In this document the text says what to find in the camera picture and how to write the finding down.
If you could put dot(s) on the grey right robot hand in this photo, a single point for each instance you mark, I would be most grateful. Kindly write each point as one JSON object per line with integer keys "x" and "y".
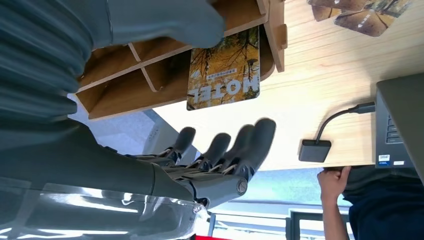
{"x": 99, "y": 165}

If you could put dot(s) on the person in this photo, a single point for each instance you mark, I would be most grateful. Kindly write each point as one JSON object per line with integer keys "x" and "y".
{"x": 387, "y": 208}

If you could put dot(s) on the wooden card organizer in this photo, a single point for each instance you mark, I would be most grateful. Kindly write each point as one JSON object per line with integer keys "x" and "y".
{"x": 132, "y": 96}

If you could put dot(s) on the clear plastic wrist cover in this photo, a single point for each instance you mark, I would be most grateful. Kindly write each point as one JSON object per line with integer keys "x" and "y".
{"x": 99, "y": 218}

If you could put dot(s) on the grey kiosk stand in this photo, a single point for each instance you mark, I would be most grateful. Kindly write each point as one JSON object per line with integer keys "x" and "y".
{"x": 162, "y": 136}

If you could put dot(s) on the grey laptop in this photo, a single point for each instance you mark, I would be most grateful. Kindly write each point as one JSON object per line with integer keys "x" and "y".
{"x": 404, "y": 126}

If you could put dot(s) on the red barrier belt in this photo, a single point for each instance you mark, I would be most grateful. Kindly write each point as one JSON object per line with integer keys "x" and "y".
{"x": 212, "y": 238}

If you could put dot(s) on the black window frame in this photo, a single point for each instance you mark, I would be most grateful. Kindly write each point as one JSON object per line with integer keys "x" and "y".
{"x": 293, "y": 225}

